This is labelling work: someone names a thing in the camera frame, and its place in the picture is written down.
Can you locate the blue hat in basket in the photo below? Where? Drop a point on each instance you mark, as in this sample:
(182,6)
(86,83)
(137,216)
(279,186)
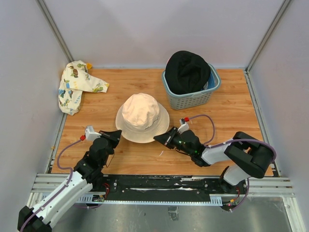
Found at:
(210,83)

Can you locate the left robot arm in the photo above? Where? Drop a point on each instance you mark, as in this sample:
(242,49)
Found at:
(85,176)

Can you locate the grey plastic basket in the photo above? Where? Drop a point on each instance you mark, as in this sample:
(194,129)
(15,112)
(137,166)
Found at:
(178,102)

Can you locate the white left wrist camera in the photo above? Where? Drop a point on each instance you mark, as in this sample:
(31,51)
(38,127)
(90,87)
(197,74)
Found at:
(90,134)

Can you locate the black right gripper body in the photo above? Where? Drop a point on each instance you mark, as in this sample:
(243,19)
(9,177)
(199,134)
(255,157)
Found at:
(176,141)

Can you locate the beige bucket hat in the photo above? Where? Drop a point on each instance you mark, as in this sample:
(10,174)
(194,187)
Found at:
(141,118)

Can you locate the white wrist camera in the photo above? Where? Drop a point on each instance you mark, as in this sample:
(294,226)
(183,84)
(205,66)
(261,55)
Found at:
(90,134)
(183,125)

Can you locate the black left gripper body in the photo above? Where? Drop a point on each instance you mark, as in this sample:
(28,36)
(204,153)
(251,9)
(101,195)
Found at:
(110,147)

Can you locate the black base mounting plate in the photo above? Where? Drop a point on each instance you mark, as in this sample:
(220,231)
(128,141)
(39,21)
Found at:
(166,188)

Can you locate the cartoon print cloth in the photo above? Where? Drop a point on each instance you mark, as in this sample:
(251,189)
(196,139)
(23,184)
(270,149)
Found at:
(75,80)

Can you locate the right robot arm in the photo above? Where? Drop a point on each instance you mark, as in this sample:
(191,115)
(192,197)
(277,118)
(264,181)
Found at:
(251,157)

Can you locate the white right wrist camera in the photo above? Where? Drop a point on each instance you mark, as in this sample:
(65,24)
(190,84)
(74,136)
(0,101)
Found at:
(183,125)

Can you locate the small yellow object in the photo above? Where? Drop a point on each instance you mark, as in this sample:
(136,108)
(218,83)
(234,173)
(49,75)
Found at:
(89,66)

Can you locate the black pink-lined hat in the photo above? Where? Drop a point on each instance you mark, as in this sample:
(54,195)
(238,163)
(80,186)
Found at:
(186,72)

